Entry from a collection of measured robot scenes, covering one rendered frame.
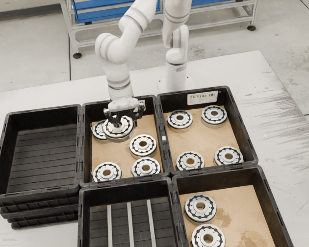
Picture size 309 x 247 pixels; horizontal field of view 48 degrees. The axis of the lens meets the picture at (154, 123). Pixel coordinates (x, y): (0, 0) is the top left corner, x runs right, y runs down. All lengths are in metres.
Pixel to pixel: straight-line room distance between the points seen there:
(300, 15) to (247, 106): 2.26
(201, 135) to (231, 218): 0.37
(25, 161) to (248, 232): 0.85
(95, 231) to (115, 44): 0.60
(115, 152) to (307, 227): 0.75
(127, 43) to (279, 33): 2.69
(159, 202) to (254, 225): 0.32
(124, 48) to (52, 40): 2.69
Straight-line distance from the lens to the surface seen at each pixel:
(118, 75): 1.01
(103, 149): 1.38
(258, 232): 1.20
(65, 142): 1.44
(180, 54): 1.49
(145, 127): 1.43
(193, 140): 1.37
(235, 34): 3.47
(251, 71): 1.91
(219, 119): 1.42
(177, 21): 1.27
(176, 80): 1.56
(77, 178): 1.20
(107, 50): 0.96
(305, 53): 3.35
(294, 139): 1.62
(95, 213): 1.23
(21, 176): 1.40
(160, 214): 1.20
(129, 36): 0.97
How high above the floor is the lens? 1.89
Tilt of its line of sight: 47 degrees down
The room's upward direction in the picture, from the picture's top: 5 degrees counter-clockwise
